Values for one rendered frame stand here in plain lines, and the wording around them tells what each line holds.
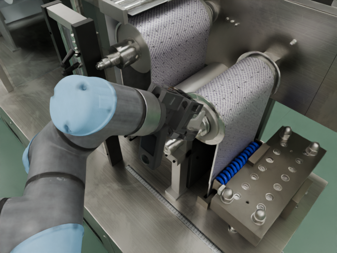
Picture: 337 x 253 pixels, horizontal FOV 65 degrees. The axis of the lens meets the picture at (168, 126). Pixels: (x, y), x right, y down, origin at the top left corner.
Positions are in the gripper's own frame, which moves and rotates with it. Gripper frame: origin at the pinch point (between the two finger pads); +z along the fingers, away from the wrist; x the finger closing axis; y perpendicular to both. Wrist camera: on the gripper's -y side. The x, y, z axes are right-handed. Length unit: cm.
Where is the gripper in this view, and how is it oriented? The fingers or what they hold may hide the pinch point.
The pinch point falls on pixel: (193, 128)
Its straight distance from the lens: 62.5
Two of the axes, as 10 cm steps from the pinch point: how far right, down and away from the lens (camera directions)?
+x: -7.1, -5.2, 4.8
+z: 5.4, 0.4, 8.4
